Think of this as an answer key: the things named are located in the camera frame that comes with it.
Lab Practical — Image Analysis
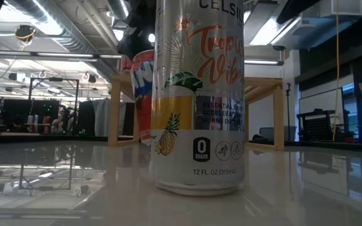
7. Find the ceiling light bar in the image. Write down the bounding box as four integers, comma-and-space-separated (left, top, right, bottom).
0, 50, 124, 61
244, 58, 285, 67

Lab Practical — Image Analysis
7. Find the black tripod stand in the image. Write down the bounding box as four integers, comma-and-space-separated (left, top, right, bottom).
285, 82, 292, 143

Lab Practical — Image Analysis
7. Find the slatted wooden shelf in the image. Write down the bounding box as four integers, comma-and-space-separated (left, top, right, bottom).
107, 72, 285, 152

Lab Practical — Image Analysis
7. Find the whiteboard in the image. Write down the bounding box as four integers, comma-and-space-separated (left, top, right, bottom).
299, 87, 344, 126

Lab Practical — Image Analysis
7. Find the black crate cart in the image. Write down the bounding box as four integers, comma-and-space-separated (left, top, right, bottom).
296, 108, 352, 143

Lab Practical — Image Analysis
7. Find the white glossy table board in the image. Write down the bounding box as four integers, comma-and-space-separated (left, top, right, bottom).
0, 141, 362, 226

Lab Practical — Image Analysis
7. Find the white Celsius tropical can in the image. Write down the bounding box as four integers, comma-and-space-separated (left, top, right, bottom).
149, 0, 246, 197

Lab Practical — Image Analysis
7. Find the red blue soda can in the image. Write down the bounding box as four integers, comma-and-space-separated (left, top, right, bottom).
129, 49, 155, 147

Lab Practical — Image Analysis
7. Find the black metal frame rig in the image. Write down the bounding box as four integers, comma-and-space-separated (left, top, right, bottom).
28, 77, 80, 136

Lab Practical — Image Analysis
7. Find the grey hanging cloth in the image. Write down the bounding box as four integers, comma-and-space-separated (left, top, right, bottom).
92, 97, 127, 137

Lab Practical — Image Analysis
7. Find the grey bin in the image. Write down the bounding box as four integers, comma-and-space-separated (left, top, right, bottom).
258, 125, 299, 143

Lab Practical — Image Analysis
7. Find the yellow ceiling cable reel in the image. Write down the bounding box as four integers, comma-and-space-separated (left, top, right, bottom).
14, 24, 37, 43

